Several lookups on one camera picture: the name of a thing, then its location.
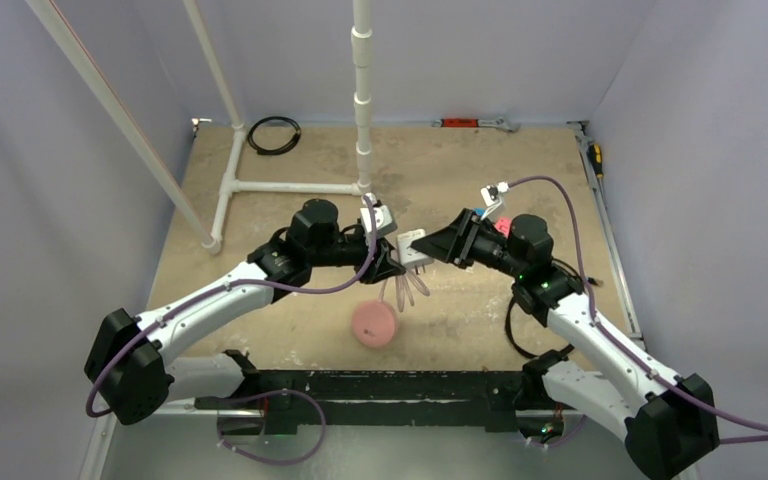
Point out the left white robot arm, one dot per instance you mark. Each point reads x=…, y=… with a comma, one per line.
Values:
x=129, y=363

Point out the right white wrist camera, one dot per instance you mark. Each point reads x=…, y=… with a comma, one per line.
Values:
x=493, y=194

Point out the red adjustable wrench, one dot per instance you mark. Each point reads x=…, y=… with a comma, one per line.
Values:
x=499, y=123

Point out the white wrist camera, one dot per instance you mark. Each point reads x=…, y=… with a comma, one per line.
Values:
x=493, y=194
x=376, y=216

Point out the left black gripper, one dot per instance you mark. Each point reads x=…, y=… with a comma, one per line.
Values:
x=381, y=263

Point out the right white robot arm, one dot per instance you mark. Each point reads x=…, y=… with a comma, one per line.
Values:
x=662, y=418

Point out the pink round power strip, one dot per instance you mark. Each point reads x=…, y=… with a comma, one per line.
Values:
x=374, y=323

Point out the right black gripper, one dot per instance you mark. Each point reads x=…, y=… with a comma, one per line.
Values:
x=462, y=235

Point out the yellow handled screwdriver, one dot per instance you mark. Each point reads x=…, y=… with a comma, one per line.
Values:
x=594, y=156

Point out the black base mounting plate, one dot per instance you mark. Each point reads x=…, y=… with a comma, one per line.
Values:
x=496, y=401

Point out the pink plug adapter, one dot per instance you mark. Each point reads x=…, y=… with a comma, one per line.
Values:
x=503, y=225

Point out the white PVC pipe frame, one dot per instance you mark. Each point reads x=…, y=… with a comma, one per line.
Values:
x=59, y=29

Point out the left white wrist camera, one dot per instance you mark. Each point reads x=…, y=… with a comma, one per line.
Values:
x=376, y=216

